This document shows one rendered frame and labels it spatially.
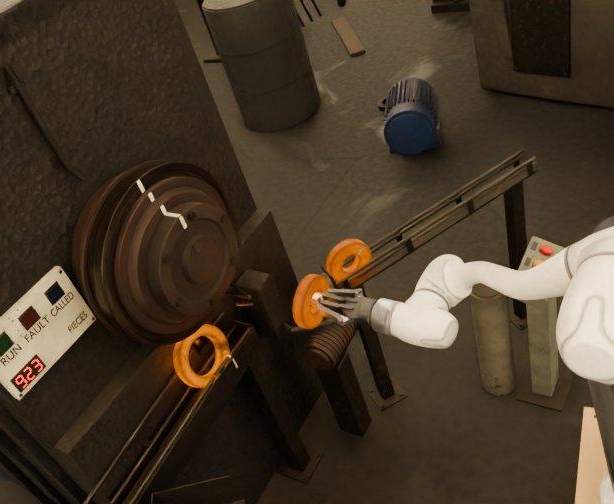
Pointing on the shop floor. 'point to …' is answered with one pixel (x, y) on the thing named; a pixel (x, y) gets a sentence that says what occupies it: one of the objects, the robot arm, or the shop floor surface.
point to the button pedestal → (543, 345)
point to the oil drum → (264, 61)
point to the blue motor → (412, 117)
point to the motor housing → (338, 375)
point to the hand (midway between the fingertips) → (310, 297)
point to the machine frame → (272, 247)
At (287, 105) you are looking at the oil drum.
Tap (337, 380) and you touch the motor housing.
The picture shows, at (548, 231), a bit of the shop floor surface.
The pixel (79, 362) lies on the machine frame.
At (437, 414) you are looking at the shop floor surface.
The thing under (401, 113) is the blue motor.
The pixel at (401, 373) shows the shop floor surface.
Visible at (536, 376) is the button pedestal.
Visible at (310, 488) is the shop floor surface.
